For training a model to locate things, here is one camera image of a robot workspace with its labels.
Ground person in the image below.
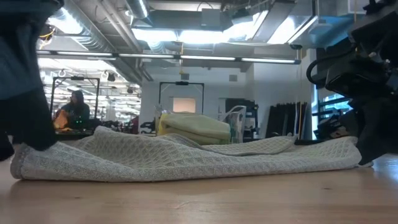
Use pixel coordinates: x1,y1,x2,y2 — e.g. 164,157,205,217
58,90,91,130

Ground long ceiling light bar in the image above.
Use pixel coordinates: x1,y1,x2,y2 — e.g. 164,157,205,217
180,55,302,65
37,49,175,60

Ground black shelf cart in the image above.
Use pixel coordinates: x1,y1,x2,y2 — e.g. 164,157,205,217
225,98,259,141

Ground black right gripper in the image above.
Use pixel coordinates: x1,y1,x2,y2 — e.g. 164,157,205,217
325,54,398,166

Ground silver ventilation duct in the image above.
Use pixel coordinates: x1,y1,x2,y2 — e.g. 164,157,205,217
62,0,150,83

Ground clear plastic bin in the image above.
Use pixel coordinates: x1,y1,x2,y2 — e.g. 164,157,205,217
154,104,246,146

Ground grey microfiber towel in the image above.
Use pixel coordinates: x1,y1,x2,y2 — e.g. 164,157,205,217
9,125,374,183

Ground pale green microfiber towel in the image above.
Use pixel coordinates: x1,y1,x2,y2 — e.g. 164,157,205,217
160,113,231,146

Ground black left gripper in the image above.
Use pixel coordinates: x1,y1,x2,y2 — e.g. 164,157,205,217
0,0,65,152

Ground black leaning panels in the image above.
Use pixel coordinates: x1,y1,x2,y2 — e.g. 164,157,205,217
267,101,308,140

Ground black metal stand frame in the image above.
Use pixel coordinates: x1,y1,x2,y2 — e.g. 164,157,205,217
158,81,205,115
49,76,101,131

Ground yellow microfiber towel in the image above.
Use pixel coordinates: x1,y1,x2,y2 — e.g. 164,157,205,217
157,113,170,136

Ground orange bag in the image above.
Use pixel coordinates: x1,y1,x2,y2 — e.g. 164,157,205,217
53,109,69,130

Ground black pegboard rack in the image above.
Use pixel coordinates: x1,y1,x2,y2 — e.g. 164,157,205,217
312,96,355,141

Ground black ceiling cord reel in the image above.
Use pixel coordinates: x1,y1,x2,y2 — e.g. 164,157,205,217
39,24,57,41

